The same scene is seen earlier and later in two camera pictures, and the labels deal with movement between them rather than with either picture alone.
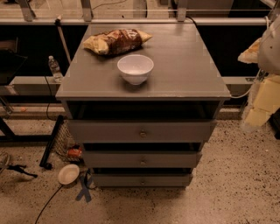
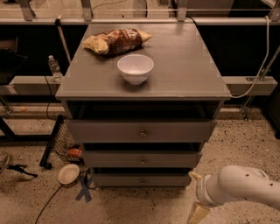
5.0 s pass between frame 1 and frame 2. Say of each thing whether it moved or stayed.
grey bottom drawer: stayed
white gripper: moved
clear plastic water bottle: stayed
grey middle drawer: stayed
